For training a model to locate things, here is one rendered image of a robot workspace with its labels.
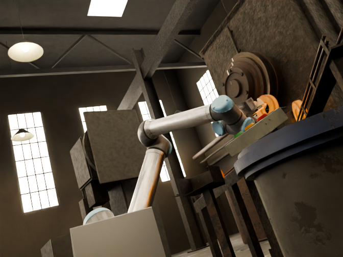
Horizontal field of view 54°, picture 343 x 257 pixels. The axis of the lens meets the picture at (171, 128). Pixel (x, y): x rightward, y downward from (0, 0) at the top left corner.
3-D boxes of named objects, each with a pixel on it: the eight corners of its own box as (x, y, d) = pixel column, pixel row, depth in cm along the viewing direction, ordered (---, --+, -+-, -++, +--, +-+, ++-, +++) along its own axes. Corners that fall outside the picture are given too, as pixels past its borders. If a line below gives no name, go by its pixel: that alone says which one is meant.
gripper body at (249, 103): (252, 96, 180) (237, 104, 173) (262, 109, 178) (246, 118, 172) (244, 103, 186) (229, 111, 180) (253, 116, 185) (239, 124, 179)
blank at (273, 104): (255, 104, 195) (251, 105, 194) (270, 88, 183) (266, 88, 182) (267, 127, 189) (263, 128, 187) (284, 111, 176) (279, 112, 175)
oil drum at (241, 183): (266, 235, 525) (245, 181, 553) (291, 229, 476) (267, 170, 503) (236, 247, 497) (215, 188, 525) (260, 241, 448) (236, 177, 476)
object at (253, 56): (244, 131, 242) (222, 76, 257) (288, 100, 203) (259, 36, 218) (238, 133, 239) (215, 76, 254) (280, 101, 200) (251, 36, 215)
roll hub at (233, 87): (236, 116, 233) (222, 80, 241) (260, 96, 209) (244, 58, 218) (229, 116, 230) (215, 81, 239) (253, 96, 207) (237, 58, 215)
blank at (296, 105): (313, 133, 169) (306, 135, 170) (299, 117, 182) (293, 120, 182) (309, 109, 161) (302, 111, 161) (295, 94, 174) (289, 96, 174)
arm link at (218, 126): (225, 138, 164) (212, 136, 172) (242, 128, 171) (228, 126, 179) (221, 120, 162) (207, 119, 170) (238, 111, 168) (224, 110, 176)
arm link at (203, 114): (132, 119, 196) (230, 88, 151) (147, 131, 202) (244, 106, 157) (125, 135, 190) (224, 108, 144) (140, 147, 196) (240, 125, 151)
